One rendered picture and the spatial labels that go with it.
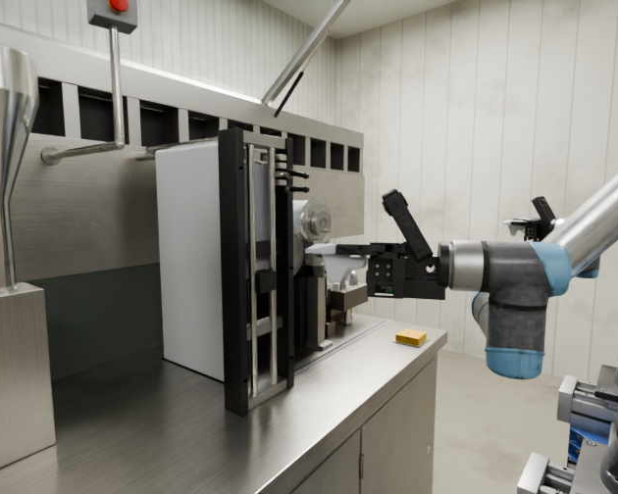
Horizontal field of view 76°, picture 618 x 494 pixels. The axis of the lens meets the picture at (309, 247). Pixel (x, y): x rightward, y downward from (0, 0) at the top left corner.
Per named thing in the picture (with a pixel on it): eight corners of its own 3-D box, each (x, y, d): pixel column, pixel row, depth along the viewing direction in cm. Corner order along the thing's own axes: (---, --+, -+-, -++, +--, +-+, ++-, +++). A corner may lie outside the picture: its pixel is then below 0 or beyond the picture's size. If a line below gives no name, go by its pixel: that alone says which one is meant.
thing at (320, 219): (332, 214, 116) (327, 238, 114) (326, 214, 117) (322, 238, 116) (318, 206, 110) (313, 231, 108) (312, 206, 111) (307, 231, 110)
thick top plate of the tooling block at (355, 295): (343, 311, 122) (344, 292, 122) (251, 293, 146) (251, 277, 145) (368, 301, 135) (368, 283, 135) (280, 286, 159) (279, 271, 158)
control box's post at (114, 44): (117, 144, 69) (111, 23, 66) (113, 144, 70) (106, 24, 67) (126, 145, 70) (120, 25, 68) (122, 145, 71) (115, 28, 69)
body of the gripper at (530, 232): (521, 241, 149) (552, 244, 138) (520, 219, 147) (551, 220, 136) (535, 237, 152) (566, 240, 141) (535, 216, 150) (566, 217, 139)
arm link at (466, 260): (484, 239, 54) (474, 241, 62) (448, 238, 55) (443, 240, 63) (483, 294, 54) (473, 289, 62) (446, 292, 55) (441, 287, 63)
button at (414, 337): (418, 347, 112) (418, 338, 111) (394, 341, 116) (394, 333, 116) (427, 339, 117) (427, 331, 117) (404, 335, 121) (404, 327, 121)
